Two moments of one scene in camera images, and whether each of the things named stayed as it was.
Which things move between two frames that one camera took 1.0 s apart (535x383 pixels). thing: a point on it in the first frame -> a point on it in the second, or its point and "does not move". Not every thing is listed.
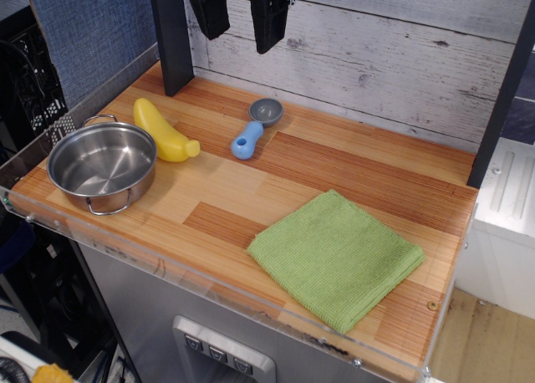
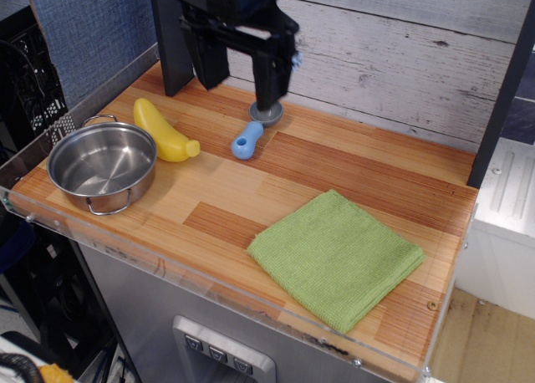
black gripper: (269, 2) -> (245, 16)
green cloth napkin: (338, 258) does not move
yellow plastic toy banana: (170, 145) does not move
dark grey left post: (172, 24) does not move
